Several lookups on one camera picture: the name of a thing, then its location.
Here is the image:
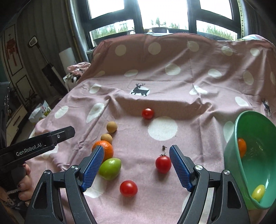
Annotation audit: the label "white cylindrical appliance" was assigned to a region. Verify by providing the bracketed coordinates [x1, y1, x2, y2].
[59, 47, 75, 75]

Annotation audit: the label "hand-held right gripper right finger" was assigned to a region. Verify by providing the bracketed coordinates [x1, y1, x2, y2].
[169, 145, 252, 224]

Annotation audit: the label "grey curtain with trim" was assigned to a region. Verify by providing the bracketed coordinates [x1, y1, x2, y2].
[236, 0, 248, 40]

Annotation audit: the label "red cherry tomato with stem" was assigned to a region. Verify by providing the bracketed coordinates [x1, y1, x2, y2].
[155, 153, 172, 174]

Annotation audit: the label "red wall hanging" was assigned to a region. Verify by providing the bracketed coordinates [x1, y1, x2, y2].
[6, 33, 18, 67]

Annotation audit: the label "pink polka dot cloth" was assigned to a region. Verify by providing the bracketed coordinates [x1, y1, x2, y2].
[28, 32, 276, 224]

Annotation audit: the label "orange mandarin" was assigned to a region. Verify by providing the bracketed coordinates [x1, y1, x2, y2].
[92, 140, 114, 163]
[237, 138, 247, 158]

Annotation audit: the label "black framed window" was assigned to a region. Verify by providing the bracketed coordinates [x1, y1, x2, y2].
[86, 0, 240, 47]

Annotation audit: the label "person's left hand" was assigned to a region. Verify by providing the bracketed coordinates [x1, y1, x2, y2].
[16, 163, 33, 206]

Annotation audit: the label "yellow small fruit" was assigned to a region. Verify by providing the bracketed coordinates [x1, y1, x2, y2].
[252, 184, 265, 202]

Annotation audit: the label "pink crumpled clothes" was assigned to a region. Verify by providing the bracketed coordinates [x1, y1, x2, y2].
[67, 62, 91, 76]

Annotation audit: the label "green plastic bowl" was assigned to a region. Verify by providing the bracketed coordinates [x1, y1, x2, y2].
[223, 110, 276, 210]

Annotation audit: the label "black shelf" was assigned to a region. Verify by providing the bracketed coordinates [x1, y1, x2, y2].
[0, 81, 11, 142]

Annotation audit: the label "potted plant outside window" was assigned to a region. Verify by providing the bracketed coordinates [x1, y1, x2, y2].
[150, 18, 169, 34]

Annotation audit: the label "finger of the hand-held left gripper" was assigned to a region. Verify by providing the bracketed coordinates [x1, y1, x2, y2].
[50, 126, 76, 149]

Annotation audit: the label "light blue cloth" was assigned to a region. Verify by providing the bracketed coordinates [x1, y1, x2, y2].
[237, 34, 267, 41]

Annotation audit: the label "black and white patterned bag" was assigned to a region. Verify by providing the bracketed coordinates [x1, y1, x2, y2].
[63, 72, 80, 86]

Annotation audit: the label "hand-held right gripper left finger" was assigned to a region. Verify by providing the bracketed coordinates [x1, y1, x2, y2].
[25, 145, 105, 224]

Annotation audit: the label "dark potted plant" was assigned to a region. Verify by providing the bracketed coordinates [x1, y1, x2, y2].
[23, 89, 38, 108]

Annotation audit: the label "printed paper bag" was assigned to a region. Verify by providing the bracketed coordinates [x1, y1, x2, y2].
[29, 100, 52, 124]

